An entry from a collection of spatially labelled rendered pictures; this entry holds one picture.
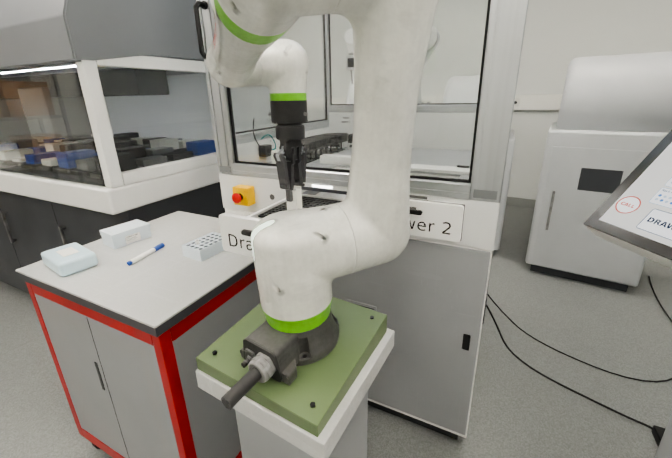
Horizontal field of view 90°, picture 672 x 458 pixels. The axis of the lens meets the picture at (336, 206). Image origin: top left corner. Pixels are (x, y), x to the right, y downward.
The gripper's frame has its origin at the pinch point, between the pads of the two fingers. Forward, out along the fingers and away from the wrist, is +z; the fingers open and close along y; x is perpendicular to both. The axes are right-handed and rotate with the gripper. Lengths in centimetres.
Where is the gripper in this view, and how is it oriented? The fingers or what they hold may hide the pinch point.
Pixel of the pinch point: (294, 199)
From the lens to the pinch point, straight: 93.0
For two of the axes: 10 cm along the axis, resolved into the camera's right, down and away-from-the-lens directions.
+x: 9.0, 1.2, -4.2
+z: 0.2, 9.5, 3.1
